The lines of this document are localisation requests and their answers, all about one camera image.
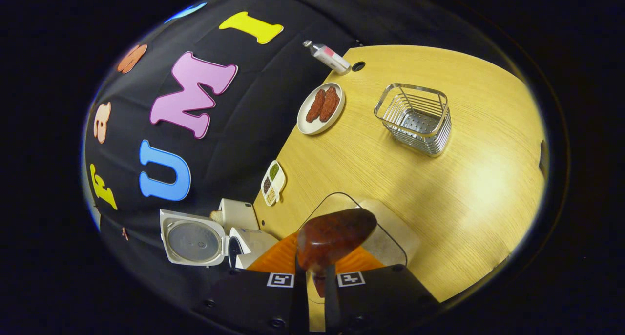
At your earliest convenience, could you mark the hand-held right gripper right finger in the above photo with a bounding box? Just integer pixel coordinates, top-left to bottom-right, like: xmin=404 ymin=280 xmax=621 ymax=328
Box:
xmin=325 ymin=247 xmax=440 ymax=334

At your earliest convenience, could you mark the white toaster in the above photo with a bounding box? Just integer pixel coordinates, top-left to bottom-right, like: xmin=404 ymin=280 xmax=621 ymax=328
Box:
xmin=218 ymin=198 xmax=259 ymax=233

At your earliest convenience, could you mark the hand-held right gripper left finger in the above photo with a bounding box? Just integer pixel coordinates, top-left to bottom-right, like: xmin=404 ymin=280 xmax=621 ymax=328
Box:
xmin=195 ymin=231 xmax=309 ymax=334

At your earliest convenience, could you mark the brown sausage piece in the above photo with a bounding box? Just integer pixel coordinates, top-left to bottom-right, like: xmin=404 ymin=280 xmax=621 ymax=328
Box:
xmin=306 ymin=89 xmax=326 ymax=123
xmin=320 ymin=86 xmax=341 ymax=122

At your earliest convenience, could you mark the clear box of white rice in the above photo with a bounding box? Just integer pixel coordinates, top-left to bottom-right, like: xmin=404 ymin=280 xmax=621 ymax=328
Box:
xmin=298 ymin=192 xmax=421 ymax=304

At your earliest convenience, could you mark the small clear bottle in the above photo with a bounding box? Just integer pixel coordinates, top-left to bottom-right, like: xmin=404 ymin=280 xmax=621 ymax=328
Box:
xmin=303 ymin=40 xmax=352 ymax=75

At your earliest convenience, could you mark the white rice cooker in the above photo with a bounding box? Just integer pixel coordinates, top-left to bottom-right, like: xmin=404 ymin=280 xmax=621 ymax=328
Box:
xmin=160 ymin=209 xmax=281 ymax=270

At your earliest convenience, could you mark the white oval plate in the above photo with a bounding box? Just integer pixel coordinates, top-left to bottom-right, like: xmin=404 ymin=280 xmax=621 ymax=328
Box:
xmin=297 ymin=83 xmax=346 ymax=135

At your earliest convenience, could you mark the white divided grain dish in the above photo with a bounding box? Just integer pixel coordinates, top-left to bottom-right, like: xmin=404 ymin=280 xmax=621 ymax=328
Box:
xmin=261 ymin=160 xmax=287 ymax=207

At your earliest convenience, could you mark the metal wire chopstick holder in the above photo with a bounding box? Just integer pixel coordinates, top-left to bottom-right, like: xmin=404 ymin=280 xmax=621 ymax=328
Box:
xmin=374 ymin=83 xmax=452 ymax=157

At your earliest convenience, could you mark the wooden spoon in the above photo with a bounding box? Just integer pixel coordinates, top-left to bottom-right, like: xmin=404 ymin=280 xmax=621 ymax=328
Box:
xmin=297 ymin=208 xmax=377 ymax=299

